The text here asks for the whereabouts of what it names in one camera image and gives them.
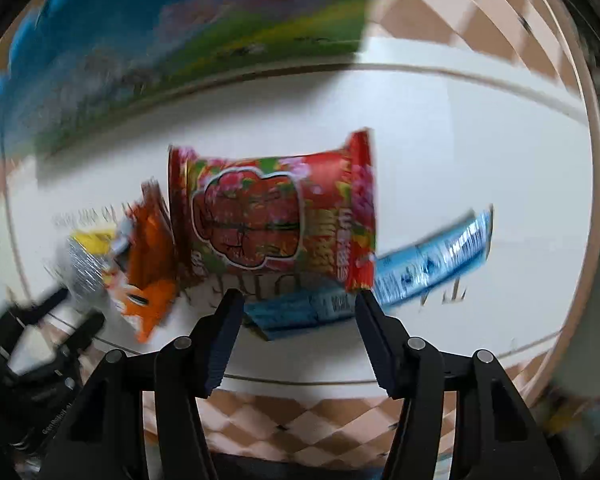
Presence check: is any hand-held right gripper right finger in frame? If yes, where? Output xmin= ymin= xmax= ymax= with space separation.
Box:
xmin=354 ymin=290 xmax=562 ymax=480

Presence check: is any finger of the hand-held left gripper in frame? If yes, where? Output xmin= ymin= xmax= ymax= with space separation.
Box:
xmin=45 ymin=311 xmax=107 ymax=367
xmin=0 ymin=286 xmax=72 ymax=343

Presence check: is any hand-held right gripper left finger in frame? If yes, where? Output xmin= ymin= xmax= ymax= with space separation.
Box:
xmin=39 ymin=288 xmax=246 ymax=480

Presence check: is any red snack bag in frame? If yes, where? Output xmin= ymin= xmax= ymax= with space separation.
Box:
xmin=167 ymin=129 xmax=378 ymax=293

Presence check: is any yellow silver snack packet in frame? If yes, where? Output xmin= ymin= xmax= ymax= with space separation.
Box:
xmin=55 ymin=227 xmax=131 ymax=311

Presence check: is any flat blue packet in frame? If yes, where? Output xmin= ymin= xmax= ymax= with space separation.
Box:
xmin=242 ymin=285 xmax=362 ymax=343

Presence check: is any orange snack packet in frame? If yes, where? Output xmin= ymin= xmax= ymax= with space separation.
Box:
xmin=107 ymin=179 xmax=181 ymax=345

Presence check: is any long light blue packet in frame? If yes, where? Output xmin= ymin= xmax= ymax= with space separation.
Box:
xmin=372 ymin=204 xmax=496 ymax=309

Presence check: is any colourful blurred object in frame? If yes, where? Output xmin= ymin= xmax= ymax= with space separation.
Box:
xmin=534 ymin=382 xmax=600 ymax=438

